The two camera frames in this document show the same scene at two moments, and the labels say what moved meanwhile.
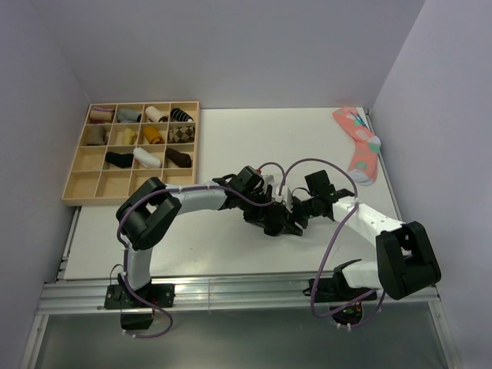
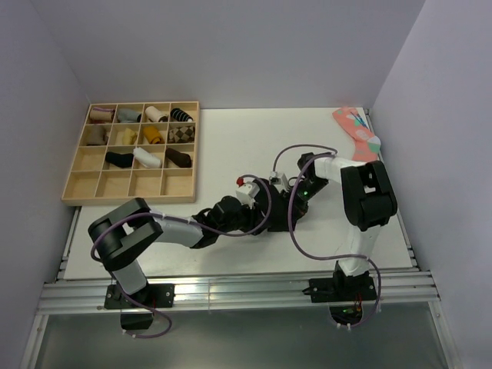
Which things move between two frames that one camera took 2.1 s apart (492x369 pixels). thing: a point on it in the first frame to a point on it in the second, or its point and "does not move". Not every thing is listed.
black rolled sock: x=120 y=160 does not move
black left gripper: x=263 y=196 to x=255 y=218
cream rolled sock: x=154 y=114 does not move
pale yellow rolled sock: x=129 y=137 does not move
